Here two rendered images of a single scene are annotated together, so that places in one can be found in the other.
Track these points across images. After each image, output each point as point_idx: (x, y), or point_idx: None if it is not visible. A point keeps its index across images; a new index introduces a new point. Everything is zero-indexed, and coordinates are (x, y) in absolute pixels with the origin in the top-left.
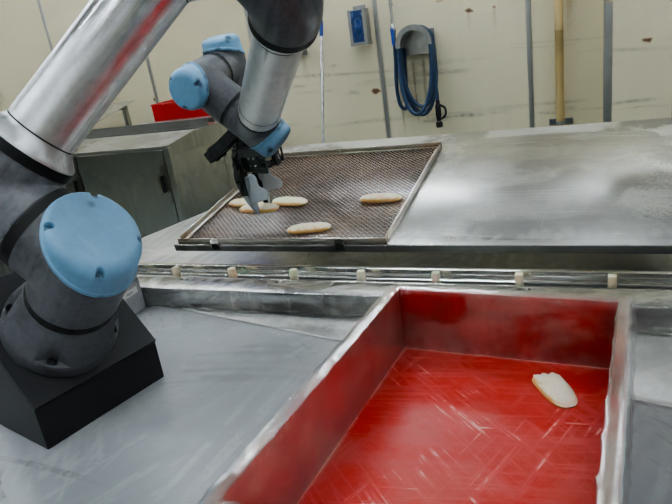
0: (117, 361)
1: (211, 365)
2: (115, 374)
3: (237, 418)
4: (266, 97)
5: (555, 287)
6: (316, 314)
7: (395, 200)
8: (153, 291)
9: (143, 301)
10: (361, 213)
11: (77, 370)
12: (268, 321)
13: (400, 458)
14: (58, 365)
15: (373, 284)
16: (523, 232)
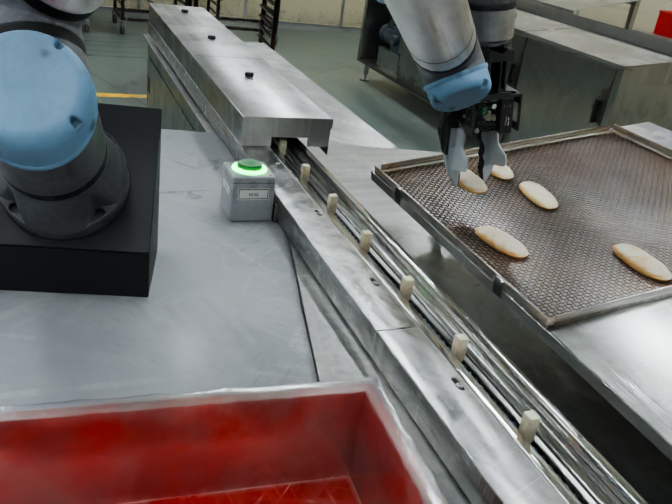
0: (89, 248)
1: (191, 320)
2: (84, 260)
3: (96, 391)
4: (395, 15)
5: None
6: (366, 351)
7: (653, 278)
8: (281, 207)
9: (270, 212)
10: (587, 265)
11: (34, 231)
12: (316, 318)
13: None
14: (16, 214)
15: (444, 365)
16: None
